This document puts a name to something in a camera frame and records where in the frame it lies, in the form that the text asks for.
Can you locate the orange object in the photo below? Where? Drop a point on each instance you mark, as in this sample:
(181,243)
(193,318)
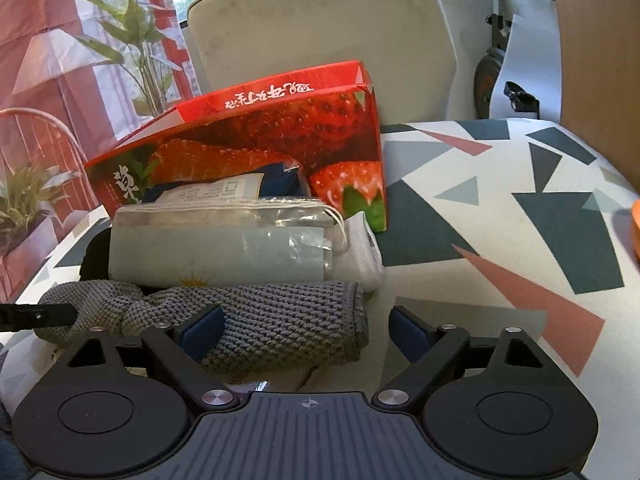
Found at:
(635,230)

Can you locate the geometric patterned tablecloth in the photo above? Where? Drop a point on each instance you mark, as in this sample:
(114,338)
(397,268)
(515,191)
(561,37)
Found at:
(500,220)

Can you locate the black clip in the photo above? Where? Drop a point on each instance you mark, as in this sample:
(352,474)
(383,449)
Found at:
(520,95)

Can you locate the dark wheel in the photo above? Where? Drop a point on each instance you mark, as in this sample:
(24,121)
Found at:
(485,80)

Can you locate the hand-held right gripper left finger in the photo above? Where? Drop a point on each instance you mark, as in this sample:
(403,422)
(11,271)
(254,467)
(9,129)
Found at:
(202,332)

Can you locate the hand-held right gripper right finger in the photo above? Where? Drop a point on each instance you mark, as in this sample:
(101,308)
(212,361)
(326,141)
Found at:
(407,332)

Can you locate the grey knitted cloth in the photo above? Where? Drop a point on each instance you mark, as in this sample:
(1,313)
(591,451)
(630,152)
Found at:
(280,325)

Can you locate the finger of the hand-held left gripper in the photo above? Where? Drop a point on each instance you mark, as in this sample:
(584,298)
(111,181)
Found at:
(45,316)

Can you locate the white ribbed sock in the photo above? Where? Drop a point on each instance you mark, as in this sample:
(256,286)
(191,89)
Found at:
(362,255)

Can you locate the clear face mask packet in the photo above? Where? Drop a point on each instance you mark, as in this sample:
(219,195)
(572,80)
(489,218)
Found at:
(215,245)

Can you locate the red strawberry print box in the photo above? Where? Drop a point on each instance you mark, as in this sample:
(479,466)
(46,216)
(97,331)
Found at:
(280,130)

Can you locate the beige upholstered chair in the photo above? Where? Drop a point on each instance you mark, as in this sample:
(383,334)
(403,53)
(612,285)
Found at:
(325,35)

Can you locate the blue packet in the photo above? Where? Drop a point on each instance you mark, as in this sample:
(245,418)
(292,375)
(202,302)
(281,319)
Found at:
(282,180)

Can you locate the wooden board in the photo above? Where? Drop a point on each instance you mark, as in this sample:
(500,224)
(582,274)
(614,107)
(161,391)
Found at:
(595,50)

